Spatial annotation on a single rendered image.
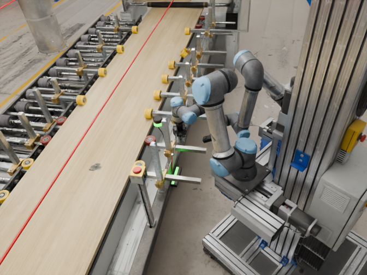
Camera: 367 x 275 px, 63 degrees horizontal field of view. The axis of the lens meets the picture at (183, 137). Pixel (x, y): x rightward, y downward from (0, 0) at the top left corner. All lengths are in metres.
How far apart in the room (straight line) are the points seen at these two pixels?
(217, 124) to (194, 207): 1.55
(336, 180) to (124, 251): 1.28
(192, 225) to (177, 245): 0.22
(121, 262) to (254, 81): 1.32
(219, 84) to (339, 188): 0.73
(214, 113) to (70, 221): 1.05
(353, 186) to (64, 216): 1.55
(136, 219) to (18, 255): 0.71
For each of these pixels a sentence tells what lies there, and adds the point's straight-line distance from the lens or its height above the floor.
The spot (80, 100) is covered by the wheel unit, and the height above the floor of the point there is 0.96.
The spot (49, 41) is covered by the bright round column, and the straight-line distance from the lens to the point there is 5.93.
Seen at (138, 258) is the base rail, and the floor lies 0.70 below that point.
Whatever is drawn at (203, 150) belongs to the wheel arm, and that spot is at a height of 0.86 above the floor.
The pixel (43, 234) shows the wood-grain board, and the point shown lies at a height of 0.90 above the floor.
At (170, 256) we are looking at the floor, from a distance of 2.66.
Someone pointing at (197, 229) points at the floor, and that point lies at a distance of 2.75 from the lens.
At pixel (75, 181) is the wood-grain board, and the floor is 0.90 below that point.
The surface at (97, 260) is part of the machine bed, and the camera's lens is 1.85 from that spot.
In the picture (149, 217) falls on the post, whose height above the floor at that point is 0.80.
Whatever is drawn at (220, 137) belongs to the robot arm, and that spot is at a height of 1.38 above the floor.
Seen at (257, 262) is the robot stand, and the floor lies 0.21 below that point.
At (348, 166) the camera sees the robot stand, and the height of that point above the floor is 1.23.
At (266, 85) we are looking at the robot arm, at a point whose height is 1.36.
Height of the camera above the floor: 2.39
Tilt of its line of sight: 43 degrees down
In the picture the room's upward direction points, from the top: 6 degrees counter-clockwise
